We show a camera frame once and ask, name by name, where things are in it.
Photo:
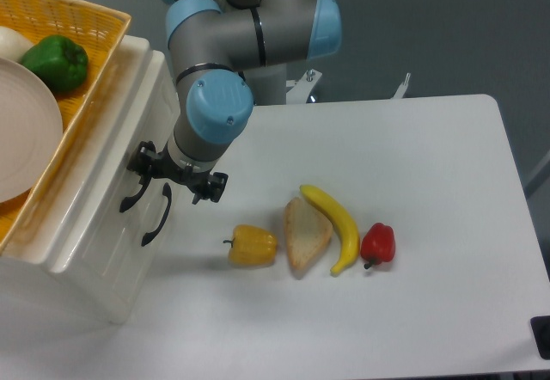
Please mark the bread slice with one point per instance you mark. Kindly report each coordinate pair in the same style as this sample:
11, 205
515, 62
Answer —
307, 233

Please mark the black top drawer handle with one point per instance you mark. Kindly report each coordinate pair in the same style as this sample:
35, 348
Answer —
129, 201

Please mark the beige plate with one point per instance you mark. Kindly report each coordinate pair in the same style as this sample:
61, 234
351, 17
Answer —
31, 129

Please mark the red bell pepper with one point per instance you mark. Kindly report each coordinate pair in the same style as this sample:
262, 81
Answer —
378, 245

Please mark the white onion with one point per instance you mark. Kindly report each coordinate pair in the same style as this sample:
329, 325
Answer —
13, 45

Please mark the yellow woven basket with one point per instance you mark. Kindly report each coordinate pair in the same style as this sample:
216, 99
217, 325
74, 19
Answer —
99, 30

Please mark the green bell pepper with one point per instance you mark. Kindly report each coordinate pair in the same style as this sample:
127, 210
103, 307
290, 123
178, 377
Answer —
59, 62

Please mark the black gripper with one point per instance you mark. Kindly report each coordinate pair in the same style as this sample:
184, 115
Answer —
149, 164

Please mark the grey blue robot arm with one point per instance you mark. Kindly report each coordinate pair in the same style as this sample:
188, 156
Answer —
211, 44

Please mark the black corner object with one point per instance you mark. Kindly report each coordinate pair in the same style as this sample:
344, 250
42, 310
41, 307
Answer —
541, 330

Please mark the yellow bell pepper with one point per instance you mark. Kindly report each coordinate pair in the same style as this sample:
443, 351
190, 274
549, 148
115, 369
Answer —
251, 246

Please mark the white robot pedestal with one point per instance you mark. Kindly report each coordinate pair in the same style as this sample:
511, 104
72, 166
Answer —
302, 90

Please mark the white drawer cabinet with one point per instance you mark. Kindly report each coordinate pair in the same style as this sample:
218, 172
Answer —
78, 252

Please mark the yellow banana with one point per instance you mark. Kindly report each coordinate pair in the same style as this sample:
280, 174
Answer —
343, 222

